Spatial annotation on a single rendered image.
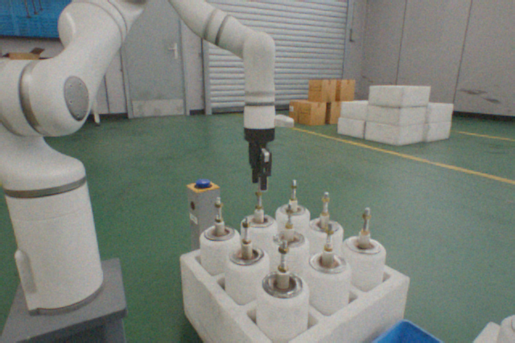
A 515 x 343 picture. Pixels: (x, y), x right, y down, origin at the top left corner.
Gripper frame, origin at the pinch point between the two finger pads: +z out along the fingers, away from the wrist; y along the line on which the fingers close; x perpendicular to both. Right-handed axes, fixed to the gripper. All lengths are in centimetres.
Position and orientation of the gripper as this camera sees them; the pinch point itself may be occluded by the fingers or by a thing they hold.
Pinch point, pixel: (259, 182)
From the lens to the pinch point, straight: 77.7
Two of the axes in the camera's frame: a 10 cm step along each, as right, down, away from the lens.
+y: 2.5, 2.8, -9.3
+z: 0.0, 9.6, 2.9
